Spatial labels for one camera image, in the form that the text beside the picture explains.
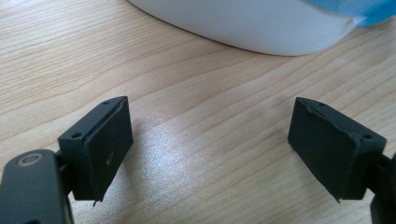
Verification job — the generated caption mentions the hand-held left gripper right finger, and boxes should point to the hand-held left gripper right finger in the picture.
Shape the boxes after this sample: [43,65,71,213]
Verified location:
[288,96,388,203]

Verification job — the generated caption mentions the white pedal trash can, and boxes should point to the white pedal trash can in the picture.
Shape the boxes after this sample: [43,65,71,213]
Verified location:
[127,0,359,57]

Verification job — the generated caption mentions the blue cloth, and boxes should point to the blue cloth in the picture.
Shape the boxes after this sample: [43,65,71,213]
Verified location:
[303,0,396,27]

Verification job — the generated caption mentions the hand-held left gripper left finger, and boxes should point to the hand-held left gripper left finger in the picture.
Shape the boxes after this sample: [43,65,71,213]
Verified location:
[58,95,134,206]

